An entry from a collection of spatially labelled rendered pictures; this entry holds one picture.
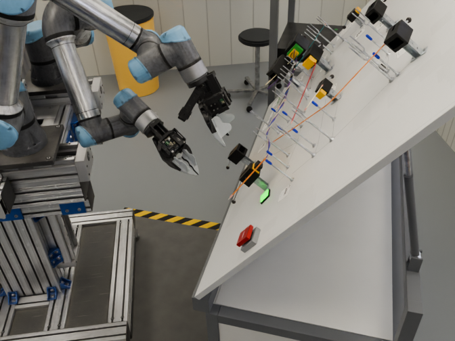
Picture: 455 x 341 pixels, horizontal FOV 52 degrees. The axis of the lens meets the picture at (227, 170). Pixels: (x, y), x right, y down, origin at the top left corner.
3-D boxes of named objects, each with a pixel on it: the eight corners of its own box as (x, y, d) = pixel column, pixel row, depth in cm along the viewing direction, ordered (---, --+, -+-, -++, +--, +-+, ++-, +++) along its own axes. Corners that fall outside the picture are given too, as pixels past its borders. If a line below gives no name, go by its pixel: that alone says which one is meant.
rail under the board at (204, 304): (192, 310, 145) (191, 297, 141) (267, 117, 234) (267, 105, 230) (209, 313, 144) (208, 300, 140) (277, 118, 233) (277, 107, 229)
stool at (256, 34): (280, 82, 434) (283, 21, 399) (286, 111, 391) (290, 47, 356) (225, 84, 435) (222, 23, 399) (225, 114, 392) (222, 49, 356)
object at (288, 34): (274, 60, 226) (275, 47, 222) (286, 33, 253) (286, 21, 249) (343, 66, 219) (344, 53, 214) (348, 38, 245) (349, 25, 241)
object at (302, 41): (326, 44, 206) (301, 24, 203) (321, 62, 193) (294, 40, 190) (315, 55, 210) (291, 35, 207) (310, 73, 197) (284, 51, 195)
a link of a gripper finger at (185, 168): (191, 176, 143) (171, 155, 144) (190, 182, 148) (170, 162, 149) (199, 170, 144) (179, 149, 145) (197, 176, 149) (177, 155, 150)
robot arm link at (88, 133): (28, -5, 139) (84, 149, 148) (63, -12, 144) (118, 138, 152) (26, 7, 150) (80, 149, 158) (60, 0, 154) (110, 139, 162)
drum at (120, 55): (162, 74, 454) (152, 2, 411) (164, 96, 419) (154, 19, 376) (116, 79, 449) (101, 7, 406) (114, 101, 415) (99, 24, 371)
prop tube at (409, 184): (409, 265, 129) (401, 178, 113) (409, 258, 131) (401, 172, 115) (422, 265, 128) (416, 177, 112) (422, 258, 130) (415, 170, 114)
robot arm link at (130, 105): (128, 96, 157) (130, 82, 150) (151, 118, 156) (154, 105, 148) (110, 108, 154) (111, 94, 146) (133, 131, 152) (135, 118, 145)
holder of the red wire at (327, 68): (340, 51, 177) (319, 33, 175) (332, 71, 169) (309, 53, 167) (331, 59, 181) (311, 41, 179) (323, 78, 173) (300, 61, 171)
